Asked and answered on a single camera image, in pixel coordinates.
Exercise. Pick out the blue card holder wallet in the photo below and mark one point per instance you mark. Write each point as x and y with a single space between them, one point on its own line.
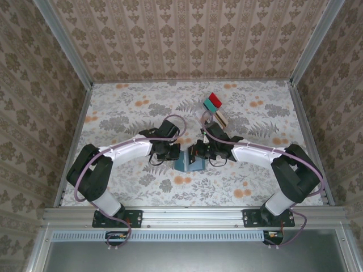
200 165

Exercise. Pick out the clear acrylic card stand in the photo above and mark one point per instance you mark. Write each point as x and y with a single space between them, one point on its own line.
202 109

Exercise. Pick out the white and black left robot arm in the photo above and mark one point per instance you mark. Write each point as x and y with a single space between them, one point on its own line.
127 151

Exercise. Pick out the white credit card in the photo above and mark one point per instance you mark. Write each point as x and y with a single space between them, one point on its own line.
217 120

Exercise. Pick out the beige striped credit card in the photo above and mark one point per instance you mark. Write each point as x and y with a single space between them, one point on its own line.
222 117

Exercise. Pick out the teal credit card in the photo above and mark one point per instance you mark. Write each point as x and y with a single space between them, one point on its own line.
211 105

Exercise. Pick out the red credit card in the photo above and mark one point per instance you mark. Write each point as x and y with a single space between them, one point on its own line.
217 99

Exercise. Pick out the grey metal panel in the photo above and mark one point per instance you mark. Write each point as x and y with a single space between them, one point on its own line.
193 258

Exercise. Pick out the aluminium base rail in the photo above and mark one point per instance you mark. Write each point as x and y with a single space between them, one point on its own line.
193 216

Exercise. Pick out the aluminium rear rail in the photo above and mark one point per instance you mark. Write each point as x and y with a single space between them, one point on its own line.
193 81

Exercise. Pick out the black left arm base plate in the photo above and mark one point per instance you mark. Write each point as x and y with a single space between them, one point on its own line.
133 218

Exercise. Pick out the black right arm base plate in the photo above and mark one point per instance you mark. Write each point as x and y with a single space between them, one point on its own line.
251 218

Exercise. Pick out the aluminium side rail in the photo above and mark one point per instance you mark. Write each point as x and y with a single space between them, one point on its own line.
80 124
307 130

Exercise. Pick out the aluminium corner post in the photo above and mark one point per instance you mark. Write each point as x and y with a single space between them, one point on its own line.
65 45
316 42

